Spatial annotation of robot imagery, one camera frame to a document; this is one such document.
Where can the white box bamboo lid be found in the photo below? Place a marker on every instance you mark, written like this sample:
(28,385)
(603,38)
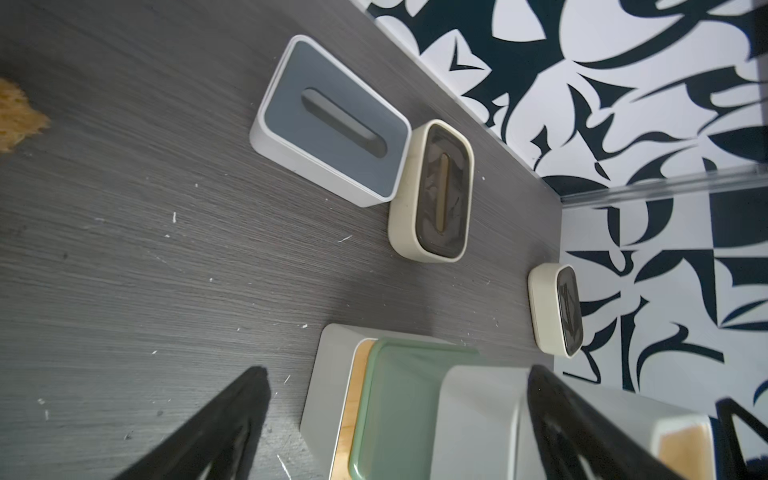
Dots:
(477,423)
(679,438)
(340,361)

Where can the green tissue box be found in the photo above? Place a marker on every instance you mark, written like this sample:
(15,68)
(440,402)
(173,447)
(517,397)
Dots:
(395,427)

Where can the white box grey lid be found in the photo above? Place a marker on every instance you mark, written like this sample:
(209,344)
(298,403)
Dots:
(321,121)

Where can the white box bamboo lid front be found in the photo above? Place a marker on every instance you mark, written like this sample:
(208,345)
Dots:
(340,361)

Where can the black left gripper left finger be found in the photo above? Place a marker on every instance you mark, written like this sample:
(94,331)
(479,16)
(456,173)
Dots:
(219,442)

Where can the cream box dark lid right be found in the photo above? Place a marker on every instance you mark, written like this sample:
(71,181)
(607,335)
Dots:
(555,309)

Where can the brown plush bunny toy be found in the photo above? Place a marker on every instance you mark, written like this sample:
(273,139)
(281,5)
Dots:
(19,119)

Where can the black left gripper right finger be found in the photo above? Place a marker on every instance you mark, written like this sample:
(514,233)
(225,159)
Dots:
(575,441)

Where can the cream box dark clear lid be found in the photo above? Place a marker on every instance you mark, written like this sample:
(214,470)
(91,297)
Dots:
(429,217)

